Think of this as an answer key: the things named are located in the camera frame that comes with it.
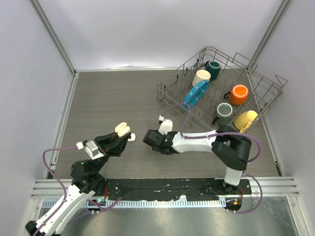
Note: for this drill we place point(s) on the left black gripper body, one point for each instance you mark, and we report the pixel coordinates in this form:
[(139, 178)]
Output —
[(110, 152)]

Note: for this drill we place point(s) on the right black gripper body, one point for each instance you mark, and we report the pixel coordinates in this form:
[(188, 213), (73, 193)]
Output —
[(158, 150)]

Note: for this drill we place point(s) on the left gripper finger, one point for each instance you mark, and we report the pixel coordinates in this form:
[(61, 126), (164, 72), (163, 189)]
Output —
[(123, 139), (104, 139)]

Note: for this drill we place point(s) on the white earbud charging case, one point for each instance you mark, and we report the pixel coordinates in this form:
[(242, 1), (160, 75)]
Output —
[(132, 137)]

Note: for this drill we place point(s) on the pink earbud charging case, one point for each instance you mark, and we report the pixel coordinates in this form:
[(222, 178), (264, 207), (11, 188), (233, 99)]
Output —
[(122, 130)]

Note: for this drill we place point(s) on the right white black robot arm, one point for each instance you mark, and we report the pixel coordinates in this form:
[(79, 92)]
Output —
[(230, 147)]

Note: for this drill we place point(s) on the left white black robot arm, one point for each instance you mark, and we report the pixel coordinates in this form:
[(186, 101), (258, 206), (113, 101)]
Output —
[(86, 182)]

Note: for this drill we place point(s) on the blue polka dot plate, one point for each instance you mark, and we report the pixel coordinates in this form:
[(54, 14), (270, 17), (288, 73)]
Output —
[(195, 94)]

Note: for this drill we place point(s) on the grey green mug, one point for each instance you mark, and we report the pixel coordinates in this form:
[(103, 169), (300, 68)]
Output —
[(223, 114)]

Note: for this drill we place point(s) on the cream mug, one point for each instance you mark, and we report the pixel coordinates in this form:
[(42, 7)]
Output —
[(201, 75)]

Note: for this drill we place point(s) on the yellow mug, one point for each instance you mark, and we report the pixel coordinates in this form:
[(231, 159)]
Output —
[(244, 120)]

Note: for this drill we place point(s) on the orange mug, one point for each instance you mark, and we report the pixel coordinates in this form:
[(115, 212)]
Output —
[(238, 95)]

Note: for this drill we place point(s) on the dark teal mug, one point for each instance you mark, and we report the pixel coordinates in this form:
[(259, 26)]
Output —
[(213, 67)]

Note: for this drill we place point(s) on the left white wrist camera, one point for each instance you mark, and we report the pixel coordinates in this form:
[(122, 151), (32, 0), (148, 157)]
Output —
[(91, 149)]

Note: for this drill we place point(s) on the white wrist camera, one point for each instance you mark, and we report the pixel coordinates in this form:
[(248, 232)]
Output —
[(166, 125), (91, 149)]

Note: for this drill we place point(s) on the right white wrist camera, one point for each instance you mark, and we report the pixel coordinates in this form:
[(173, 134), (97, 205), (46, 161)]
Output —
[(166, 125)]

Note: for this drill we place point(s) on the black mounting base plate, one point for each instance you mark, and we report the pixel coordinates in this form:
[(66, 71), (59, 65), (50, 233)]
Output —
[(167, 189)]

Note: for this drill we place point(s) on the white slotted cable duct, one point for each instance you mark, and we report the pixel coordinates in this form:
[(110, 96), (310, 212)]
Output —
[(182, 202)]

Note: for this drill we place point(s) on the grey wire dish rack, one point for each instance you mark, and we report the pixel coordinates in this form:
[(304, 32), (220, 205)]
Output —
[(236, 69)]

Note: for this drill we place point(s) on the aluminium frame rail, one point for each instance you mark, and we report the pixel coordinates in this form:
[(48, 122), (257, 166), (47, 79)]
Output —
[(46, 189)]

